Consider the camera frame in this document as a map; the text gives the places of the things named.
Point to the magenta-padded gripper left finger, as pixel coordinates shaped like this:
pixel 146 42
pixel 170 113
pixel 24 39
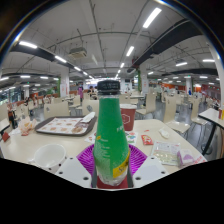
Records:
pixel 75 171

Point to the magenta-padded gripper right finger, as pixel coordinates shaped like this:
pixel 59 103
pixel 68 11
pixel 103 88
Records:
pixel 148 170

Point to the green plastic drink bottle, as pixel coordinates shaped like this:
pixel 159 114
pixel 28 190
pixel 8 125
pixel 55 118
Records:
pixel 111 140

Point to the clear plastic bag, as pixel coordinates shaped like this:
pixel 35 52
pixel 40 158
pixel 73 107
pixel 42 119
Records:
pixel 165 152

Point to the white mug with dots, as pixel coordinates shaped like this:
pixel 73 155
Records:
pixel 50 156

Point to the small red sauce packet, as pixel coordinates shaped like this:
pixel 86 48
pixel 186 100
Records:
pixel 147 140

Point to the pink tissue packet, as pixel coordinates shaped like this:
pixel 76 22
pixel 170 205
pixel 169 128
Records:
pixel 185 157

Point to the small white wrapper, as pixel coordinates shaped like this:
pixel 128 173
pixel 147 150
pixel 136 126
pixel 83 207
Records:
pixel 164 133

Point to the dark food tray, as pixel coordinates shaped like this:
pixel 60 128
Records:
pixel 56 126

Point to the white crumpled napkin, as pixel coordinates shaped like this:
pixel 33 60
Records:
pixel 88 117

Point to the red paper cup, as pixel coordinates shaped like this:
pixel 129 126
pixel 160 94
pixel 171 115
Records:
pixel 129 116

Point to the group of beige chairs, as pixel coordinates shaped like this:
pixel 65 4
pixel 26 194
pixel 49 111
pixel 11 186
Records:
pixel 56 109

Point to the crumpled food wrapper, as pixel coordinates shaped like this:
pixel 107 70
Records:
pixel 26 126

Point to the person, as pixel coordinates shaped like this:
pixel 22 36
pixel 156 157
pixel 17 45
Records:
pixel 80 93

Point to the ceiling air conditioner unit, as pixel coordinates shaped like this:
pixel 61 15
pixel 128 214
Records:
pixel 77 52

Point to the group of ceiling lights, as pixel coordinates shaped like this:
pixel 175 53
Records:
pixel 151 17

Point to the white table with black pedestal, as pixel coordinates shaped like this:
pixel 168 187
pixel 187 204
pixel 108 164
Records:
pixel 211 115

